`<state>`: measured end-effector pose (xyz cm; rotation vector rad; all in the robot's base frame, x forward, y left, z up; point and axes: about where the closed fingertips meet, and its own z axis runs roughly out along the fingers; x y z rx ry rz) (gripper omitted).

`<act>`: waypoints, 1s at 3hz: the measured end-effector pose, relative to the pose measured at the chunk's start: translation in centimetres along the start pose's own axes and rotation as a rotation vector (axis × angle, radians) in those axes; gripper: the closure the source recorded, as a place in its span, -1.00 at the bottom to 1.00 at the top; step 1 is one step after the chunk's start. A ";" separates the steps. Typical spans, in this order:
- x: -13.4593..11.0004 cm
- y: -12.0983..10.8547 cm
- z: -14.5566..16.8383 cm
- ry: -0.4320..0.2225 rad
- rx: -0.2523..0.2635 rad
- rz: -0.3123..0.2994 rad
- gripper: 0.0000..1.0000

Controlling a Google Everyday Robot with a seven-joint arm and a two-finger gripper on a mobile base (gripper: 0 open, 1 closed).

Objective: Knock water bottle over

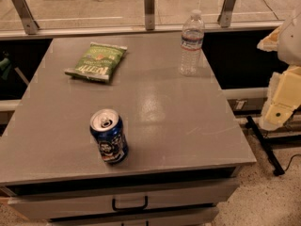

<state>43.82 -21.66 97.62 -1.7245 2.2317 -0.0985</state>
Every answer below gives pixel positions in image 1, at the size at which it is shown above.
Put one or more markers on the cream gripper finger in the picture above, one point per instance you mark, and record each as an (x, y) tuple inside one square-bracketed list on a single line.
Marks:
[(283, 98), (269, 43)]

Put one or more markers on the clear plastic water bottle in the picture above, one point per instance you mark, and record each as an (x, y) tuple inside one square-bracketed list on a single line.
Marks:
[(191, 43)]

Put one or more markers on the black floor bar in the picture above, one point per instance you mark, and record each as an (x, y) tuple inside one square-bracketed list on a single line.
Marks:
[(278, 170)]

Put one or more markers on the grey upper drawer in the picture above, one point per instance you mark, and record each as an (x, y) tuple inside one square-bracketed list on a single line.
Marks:
[(98, 201)]

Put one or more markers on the grey drawer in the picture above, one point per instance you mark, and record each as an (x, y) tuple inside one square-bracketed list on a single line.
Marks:
[(98, 201), (183, 217)]

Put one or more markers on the grey lower drawer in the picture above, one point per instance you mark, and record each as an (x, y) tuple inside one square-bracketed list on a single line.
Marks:
[(183, 217)]

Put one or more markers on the green chip bag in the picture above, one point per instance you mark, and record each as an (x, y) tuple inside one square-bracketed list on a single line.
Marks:
[(98, 62)]

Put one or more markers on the blue soda can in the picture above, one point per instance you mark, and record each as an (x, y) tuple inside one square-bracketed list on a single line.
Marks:
[(106, 126)]

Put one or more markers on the green object at left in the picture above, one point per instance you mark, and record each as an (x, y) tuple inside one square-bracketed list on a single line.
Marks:
[(5, 66)]

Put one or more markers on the right metal bracket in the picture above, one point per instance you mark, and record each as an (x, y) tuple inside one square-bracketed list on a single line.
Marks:
[(224, 18)]

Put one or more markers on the metal bracket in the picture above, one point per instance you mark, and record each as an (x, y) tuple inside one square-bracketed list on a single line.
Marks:
[(149, 10), (224, 18), (30, 26)]

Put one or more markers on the middle metal bracket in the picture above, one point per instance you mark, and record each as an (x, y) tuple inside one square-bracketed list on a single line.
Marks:
[(149, 10)]

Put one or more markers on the black drawer handle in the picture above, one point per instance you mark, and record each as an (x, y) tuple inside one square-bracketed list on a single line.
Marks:
[(130, 204)]

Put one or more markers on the left metal bracket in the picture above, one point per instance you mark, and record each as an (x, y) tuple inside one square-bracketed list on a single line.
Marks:
[(30, 26)]

